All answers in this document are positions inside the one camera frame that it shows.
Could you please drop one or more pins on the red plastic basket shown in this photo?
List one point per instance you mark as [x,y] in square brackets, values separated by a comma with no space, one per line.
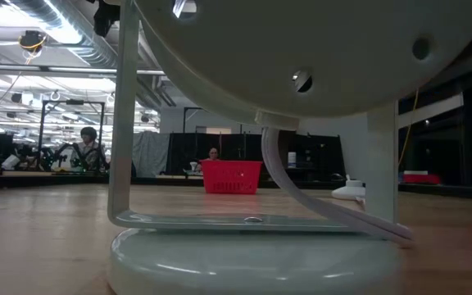
[232,178]

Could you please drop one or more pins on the person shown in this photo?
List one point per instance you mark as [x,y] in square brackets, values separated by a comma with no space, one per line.
[213,153]
[88,134]

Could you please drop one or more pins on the black metal rig frame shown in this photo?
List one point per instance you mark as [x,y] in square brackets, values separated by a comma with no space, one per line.
[41,131]

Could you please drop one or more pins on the white and red object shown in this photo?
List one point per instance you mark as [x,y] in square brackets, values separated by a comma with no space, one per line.
[348,191]

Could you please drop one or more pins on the grey cloth cover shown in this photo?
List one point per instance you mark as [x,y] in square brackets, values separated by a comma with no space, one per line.
[150,153]

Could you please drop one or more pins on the black partition curtain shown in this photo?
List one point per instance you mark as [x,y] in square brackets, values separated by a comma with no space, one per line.
[322,155]

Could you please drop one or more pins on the silver ceiling duct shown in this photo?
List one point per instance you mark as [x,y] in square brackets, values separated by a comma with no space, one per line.
[92,53]

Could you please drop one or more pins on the black table frame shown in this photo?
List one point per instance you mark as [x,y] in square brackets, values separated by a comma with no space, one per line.
[55,180]

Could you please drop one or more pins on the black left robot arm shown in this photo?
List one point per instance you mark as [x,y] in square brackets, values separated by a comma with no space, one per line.
[105,18]

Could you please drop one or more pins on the white wipes canister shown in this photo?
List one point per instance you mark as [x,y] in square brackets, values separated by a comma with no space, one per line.
[292,160]

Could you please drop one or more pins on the red and white box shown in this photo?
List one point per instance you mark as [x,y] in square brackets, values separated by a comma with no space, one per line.
[420,179]

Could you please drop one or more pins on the white background object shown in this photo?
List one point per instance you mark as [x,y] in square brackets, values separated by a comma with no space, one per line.
[10,162]

